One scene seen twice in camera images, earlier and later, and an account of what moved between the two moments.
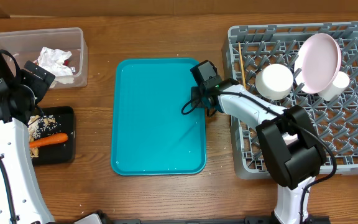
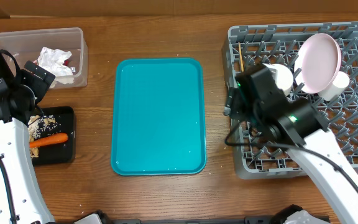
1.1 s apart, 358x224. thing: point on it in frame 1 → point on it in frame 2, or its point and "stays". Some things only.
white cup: x=336 y=88 stays
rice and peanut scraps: x=40 y=126 stays
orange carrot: x=53 y=139 stays
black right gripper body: x=197 y=100 → x=240 y=106
